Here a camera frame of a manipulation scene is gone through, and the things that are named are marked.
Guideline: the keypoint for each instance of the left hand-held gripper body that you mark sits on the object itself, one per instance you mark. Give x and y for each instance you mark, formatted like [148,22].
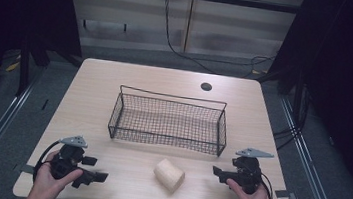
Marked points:
[67,159]

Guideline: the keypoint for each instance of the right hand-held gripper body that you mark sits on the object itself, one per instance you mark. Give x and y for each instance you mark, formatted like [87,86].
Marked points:
[248,174]

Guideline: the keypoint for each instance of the beige bread roll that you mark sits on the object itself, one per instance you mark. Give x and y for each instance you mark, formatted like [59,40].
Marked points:
[169,175]

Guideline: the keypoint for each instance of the person's left hand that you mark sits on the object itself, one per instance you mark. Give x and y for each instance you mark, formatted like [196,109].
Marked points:
[49,185]

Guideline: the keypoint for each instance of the grey tape strip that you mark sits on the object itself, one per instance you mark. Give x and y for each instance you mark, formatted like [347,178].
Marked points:
[27,169]
[286,194]

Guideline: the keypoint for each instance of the small black floor piece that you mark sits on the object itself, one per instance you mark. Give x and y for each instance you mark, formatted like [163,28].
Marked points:
[44,104]

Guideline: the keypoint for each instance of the round black table grommet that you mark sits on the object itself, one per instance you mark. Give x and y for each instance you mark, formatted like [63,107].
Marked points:
[206,86]

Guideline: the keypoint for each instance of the yellow floor tape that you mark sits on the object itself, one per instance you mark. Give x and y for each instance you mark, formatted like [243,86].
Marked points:
[12,66]

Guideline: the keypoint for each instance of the dark curtain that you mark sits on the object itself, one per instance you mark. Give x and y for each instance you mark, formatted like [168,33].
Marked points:
[347,82]
[14,4]

